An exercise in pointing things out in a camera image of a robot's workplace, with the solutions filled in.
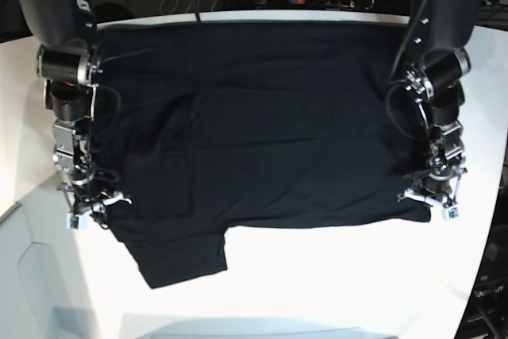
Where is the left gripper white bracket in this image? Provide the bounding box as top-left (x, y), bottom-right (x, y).
top-left (397, 170), bottom-right (467, 210)

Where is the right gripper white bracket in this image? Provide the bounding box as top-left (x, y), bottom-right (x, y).
top-left (56, 183), bottom-right (132, 220)

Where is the black T-shirt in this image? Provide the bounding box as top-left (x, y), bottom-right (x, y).
top-left (91, 23), bottom-right (430, 288)

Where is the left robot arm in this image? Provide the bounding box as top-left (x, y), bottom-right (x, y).
top-left (391, 0), bottom-right (482, 220)

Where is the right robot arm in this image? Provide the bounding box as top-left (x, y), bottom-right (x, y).
top-left (18, 0), bottom-right (131, 229)

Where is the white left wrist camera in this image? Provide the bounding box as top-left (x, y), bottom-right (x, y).
top-left (441, 203), bottom-right (460, 221)

